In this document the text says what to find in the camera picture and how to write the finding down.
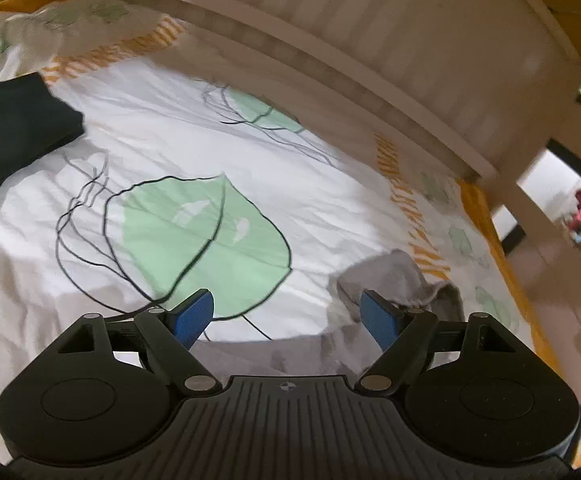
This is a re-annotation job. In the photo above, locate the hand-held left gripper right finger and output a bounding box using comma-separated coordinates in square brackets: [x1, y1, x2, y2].
[355, 289, 525, 394]

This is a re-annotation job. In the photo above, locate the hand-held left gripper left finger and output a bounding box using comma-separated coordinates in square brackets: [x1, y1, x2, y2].
[51, 288, 219, 395]

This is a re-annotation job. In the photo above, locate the grey knit sweater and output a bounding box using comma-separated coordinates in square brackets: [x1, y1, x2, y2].
[189, 248, 465, 380]

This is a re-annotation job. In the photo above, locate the leaf print duvet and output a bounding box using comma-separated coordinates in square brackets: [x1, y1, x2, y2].
[0, 0, 539, 463]

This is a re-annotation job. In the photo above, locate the dark cloth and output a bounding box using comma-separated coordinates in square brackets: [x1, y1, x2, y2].
[0, 72, 86, 204]

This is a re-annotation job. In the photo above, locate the pale wooden bed frame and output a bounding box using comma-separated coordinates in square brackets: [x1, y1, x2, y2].
[109, 0, 581, 242]

